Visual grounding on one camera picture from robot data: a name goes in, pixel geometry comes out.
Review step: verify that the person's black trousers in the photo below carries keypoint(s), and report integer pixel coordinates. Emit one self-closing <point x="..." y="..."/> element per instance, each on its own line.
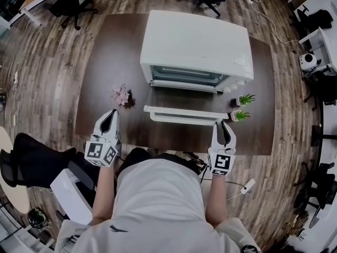
<point x="137" y="157"/>

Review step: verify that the white toaster oven door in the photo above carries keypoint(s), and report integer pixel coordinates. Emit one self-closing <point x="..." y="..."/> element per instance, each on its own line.
<point x="184" y="113"/>

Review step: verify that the white power strip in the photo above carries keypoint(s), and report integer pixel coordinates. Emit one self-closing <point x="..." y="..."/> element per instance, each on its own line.
<point x="248" y="186"/>

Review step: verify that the person's left forearm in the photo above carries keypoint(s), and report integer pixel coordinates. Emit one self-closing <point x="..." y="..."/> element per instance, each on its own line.
<point x="104" y="194"/>

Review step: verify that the white box cabinet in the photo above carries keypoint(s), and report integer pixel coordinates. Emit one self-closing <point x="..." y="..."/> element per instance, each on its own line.
<point x="69" y="196"/>

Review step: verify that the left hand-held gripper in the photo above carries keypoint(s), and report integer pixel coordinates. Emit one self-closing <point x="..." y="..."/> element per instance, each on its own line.
<point x="101" y="151"/>

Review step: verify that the white round device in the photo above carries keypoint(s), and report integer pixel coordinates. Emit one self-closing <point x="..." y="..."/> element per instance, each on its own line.
<point x="307" y="61"/>

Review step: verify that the round beige table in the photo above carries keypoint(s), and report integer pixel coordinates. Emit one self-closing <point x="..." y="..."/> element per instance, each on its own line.
<point x="10" y="183"/>

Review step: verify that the black helmet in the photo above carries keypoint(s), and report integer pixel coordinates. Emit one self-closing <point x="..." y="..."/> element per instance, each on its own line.
<point x="38" y="218"/>

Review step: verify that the person's white shirt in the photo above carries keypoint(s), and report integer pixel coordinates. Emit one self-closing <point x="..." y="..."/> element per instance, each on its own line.
<point x="158" y="207"/>

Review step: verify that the person's right forearm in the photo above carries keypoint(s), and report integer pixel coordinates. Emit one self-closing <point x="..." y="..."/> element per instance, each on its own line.
<point x="217" y="202"/>

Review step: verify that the pink artificial flower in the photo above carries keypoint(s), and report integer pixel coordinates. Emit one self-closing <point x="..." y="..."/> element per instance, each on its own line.
<point x="119" y="95"/>

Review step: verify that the small potted green plant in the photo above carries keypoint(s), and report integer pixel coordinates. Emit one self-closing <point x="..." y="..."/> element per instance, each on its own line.
<point x="245" y="99"/>
<point x="239" y="115"/>

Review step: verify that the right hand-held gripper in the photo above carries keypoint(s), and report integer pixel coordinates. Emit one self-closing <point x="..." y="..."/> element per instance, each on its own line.
<point x="221" y="161"/>

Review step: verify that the black mesh office chair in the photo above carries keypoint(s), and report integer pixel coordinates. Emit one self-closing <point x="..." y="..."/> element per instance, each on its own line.
<point x="34" y="157"/>

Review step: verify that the white toaster oven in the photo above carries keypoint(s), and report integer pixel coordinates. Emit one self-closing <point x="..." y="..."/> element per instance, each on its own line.
<point x="194" y="35"/>

